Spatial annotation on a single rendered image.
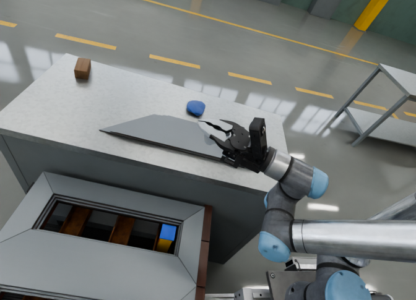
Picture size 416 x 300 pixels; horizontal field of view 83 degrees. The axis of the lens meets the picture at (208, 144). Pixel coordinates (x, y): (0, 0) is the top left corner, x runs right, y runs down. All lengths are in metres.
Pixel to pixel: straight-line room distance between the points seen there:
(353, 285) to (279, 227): 0.30
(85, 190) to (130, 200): 0.20
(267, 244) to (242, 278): 1.48
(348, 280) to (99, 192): 0.96
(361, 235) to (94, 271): 0.85
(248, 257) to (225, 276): 0.26
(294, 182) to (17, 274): 0.93
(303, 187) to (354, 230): 0.14
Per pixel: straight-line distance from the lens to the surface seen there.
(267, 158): 0.60
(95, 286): 1.03
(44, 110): 1.23
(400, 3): 11.77
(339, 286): 0.81
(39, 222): 1.17
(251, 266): 2.12
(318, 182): 0.64
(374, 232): 0.58
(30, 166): 1.34
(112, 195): 1.15
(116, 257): 1.05
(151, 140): 1.05
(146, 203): 1.13
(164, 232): 1.05
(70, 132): 1.12
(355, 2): 10.80
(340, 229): 0.58
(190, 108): 1.26
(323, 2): 9.89
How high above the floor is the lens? 1.86
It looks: 45 degrees down
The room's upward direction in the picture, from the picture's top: 23 degrees clockwise
